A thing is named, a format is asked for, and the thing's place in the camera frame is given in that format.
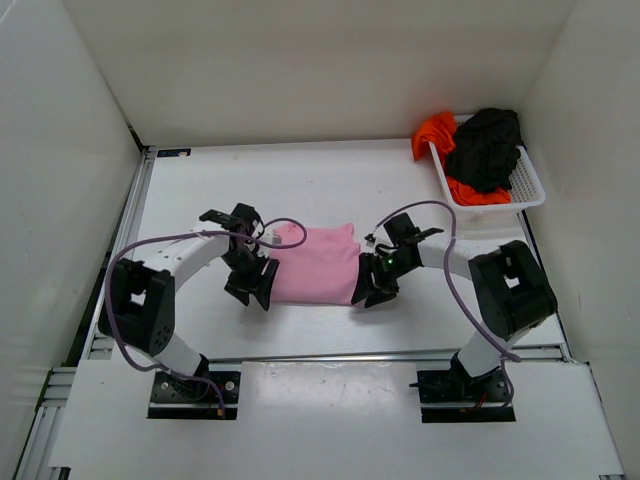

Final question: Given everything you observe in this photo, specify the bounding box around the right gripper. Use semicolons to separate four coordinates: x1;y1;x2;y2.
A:
350;250;417;307

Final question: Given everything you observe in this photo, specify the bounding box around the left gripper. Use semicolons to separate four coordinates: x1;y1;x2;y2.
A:
220;246;280;309

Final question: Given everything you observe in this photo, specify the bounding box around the pink t-shirt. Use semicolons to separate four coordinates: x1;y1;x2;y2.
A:
269;222;361;306

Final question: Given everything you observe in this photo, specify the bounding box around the black t-shirt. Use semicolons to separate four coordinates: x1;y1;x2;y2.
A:
445;108;524;194

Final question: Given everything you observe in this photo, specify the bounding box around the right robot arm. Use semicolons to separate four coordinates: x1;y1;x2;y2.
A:
351;213;557;400

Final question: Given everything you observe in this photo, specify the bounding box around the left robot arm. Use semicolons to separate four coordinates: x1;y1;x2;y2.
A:
105;203;279;400

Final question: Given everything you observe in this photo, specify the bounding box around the blue corner label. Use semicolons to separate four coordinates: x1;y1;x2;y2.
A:
156;148;192;158

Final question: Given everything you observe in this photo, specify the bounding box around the orange t-shirt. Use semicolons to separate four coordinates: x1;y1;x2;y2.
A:
411;111;511;206

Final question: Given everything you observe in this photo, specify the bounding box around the white plastic basket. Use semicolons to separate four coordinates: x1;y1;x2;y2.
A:
422;111;546;217

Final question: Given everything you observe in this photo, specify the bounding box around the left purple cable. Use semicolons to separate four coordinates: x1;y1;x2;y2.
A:
102;217;309;419

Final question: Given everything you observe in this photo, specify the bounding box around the purple cable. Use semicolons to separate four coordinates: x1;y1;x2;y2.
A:
372;199;521;409
102;217;309;419

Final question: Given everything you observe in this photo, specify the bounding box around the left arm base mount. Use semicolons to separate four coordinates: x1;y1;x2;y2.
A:
147;365;242;421

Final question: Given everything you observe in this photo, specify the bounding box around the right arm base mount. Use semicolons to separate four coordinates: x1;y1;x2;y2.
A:
409;369;516;424

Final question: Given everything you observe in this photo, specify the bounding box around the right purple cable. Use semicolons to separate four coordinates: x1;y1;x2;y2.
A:
372;199;521;409

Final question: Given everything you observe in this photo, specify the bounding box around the aluminium frame rail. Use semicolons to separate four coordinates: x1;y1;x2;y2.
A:
14;144;156;480

